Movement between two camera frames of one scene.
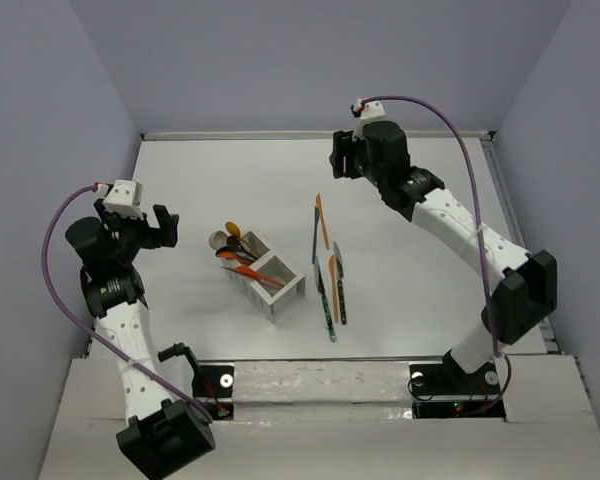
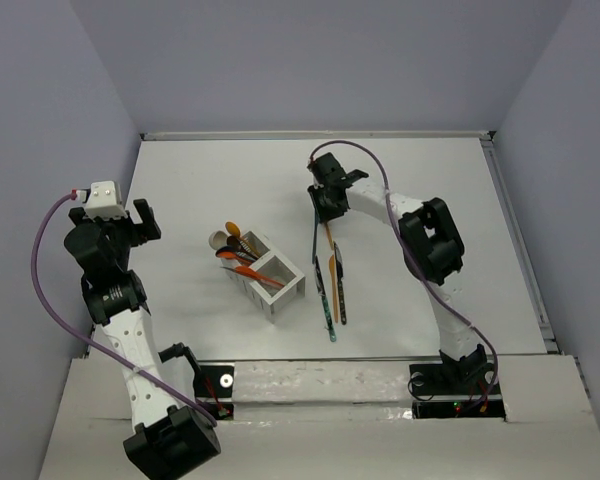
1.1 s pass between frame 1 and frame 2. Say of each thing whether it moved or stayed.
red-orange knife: stayed
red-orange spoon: stayed
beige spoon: stayed
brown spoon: moved
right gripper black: moved
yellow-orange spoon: stayed
